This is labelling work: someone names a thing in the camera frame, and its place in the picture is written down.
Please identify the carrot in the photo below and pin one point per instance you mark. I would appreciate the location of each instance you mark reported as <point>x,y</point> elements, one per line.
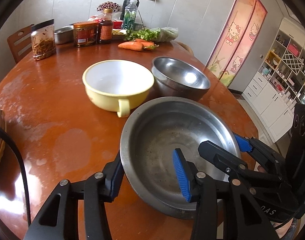
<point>147,45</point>
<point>134,46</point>

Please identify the pink hello kitty door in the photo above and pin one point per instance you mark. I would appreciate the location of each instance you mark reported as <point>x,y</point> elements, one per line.
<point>237,37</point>

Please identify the red tissue pack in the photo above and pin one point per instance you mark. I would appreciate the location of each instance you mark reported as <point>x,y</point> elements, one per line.
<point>117,24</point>

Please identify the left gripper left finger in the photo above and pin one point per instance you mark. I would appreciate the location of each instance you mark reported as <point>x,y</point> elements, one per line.
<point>114,174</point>

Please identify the white shelf cabinet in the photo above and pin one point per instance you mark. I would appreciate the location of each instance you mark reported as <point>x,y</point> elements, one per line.
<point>279,83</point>

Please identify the deep steel bowl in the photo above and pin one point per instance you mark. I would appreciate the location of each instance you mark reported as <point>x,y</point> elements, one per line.
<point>174,77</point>

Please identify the clear plastic water bottle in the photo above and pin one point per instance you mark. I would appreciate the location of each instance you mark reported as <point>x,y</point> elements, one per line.
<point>130,15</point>

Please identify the clear jar black lid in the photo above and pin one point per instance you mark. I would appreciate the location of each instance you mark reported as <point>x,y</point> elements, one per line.
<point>43,41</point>

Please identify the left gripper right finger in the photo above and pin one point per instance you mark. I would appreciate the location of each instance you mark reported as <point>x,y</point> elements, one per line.
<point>186,176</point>

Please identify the dried flower bouquet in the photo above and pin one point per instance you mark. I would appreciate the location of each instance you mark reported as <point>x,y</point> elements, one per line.
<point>109,5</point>

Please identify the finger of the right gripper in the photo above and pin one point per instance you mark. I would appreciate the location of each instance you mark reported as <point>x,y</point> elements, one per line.
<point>243,143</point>
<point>218,162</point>

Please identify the brown wooden slat chair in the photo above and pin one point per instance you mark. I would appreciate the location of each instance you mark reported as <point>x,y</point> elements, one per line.
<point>20,43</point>

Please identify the dark sauce bottle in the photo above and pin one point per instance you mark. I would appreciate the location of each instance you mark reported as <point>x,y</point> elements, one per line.
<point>105,27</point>

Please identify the carrot front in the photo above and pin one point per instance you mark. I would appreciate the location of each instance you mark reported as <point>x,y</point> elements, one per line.
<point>134,46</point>

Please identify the bag of green vegetables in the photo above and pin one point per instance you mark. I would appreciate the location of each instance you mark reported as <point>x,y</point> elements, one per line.
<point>157,35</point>

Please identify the red chili sauce jar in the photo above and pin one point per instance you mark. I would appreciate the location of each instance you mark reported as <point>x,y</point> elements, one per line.
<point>85,33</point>

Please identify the carrot rear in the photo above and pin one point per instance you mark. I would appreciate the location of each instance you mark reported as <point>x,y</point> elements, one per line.
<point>147,45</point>

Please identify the black thermos flask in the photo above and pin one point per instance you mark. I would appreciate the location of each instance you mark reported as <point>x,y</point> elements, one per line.
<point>125,3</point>

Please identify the yellow bowl with handle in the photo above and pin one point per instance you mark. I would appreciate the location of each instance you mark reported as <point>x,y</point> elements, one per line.
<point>117,85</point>

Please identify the small steel basin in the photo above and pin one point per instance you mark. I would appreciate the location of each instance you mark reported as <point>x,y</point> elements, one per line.
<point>64,35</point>

